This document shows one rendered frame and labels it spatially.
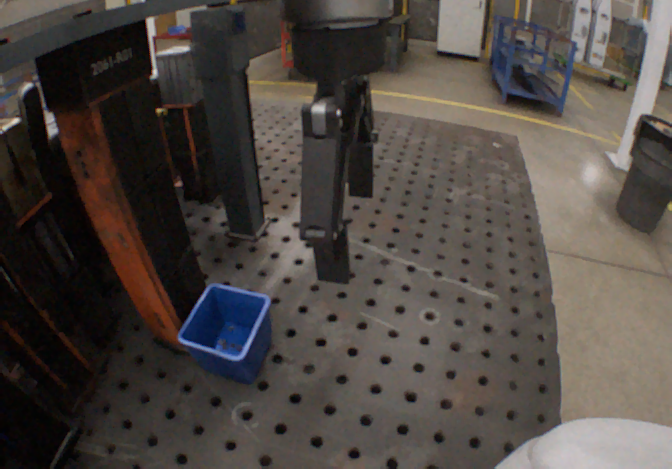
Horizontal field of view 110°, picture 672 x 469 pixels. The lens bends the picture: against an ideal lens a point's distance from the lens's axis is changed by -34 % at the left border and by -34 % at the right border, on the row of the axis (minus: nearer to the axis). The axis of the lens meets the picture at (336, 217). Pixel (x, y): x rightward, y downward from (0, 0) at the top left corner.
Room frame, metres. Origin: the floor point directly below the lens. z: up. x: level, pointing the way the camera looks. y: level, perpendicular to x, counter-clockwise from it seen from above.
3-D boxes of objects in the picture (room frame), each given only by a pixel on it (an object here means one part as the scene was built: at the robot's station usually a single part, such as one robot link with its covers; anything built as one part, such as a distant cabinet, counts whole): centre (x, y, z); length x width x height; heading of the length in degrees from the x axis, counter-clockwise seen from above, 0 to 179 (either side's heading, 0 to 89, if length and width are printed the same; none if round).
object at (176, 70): (0.70, 0.32, 0.88); 0.11 x 0.10 x 0.36; 76
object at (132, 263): (0.31, 0.24, 0.92); 0.10 x 0.08 x 0.45; 166
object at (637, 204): (1.53, -2.20, 0.36); 0.54 x 0.50 x 0.73; 71
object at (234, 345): (0.27, 0.15, 0.74); 0.11 x 0.10 x 0.09; 166
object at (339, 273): (0.22, 0.00, 0.95); 0.03 x 0.01 x 0.07; 76
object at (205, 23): (0.56, 0.18, 0.92); 0.08 x 0.08 x 0.44; 76
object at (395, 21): (5.87, -0.68, 0.57); 1.86 x 0.90 x 1.14; 164
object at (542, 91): (4.19, -2.49, 0.47); 1.20 x 0.80 x 0.95; 163
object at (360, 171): (0.36, -0.03, 0.95); 0.03 x 0.01 x 0.07; 76
